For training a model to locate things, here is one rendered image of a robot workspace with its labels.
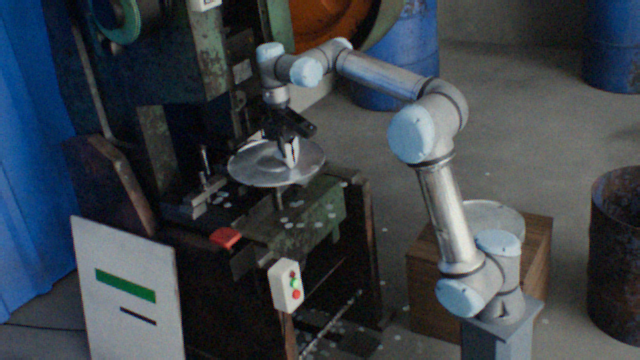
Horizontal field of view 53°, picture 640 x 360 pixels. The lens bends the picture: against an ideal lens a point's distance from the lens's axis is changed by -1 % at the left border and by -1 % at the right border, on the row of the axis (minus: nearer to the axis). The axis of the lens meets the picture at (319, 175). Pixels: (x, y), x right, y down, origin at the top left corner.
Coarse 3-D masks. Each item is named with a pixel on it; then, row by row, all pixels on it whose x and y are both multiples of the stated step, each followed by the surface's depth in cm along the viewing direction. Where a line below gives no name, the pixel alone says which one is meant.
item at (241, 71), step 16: (240, 32) 181; (240, 48) 181; (240, 64) 182; (256, 64) 188; (240, 80) 184; (256, 80) 189; (240, 96) 183; (256, 96) 190; (208, 112) 189; (224, 112) 185; (240, 112) 185; (256, 112) 187; (208, 128) 192; (224, 128) 188; (240, 128) 188; (256, 128) 189
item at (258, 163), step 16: (256, 144) 205; (272, 144) 204; (304, 144) 202; (240, 160) 197; (256, 160) 195; (272, 160) 193; (304, 160) 193; (320, 160) 192; (240, 176) 188; (256, 176) 187; (272, 176) 186; (288, 176) 185; (304, 176) 184
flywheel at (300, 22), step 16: (288, 0) 209; (304, 0) 205; (320, 0) 202; (336, 0) 199; (352, 0) 191; (368, 0) 188; (304, 16) 208; (320, 16) 205; (336, 16) 201; (352, 16) 194; (368, 16) 193; (304, 32) 212; (320, 32) 207; (336, 32) 200; (352, 32) 197; (304, 48) 210
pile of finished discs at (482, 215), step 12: (468, 204) 232; (480, 204) 231; (492, 204) 230; (468, 216) 225; (480, 216) 223; (492, 216) 223; (504, 216) 223; (516, 216) 222; (480, 228) 217; (492, 228) 217; (504, 228) 217; (516, 228) 216
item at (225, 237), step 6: (222, 228) 170; (228, 228) 170; (216, 234) 168; (222, 234) 168; (228, 234) 167; (234, 234) 167; (216, 240) 166; (222, 240) 165; (228, 240) 165; (234, 240) 166; (228, 246) 165
